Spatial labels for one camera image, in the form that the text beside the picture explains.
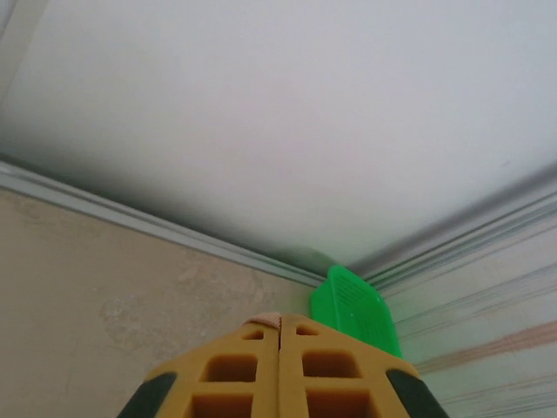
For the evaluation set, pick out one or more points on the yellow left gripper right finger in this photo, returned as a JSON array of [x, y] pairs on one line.
[[330, 374]]

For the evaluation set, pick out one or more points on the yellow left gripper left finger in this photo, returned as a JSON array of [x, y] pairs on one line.
[[226, 374]]

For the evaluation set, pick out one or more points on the tan t-shirt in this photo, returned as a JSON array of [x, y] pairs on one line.
[[265, 319]]

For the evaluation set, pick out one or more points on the green plastic basket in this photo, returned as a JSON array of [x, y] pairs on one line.
[[352, 305]]

